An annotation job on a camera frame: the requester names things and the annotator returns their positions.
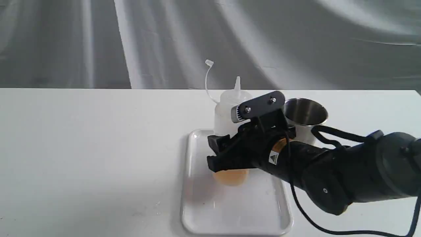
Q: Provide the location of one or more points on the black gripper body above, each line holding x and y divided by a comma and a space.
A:
251, 146

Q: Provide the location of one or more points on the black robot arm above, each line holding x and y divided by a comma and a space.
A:
288, 139

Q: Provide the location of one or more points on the grey fabric backdrop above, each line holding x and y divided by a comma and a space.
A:
163, 44

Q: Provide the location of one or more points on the white plastic tray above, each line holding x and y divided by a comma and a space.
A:
257, 207

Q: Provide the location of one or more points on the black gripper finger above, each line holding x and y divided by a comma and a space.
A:
258, 106

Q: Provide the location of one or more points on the translucent plastic squeeze bottle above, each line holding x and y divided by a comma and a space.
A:
223, 124

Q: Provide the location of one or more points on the stainless steel cup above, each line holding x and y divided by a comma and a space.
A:
304, 114

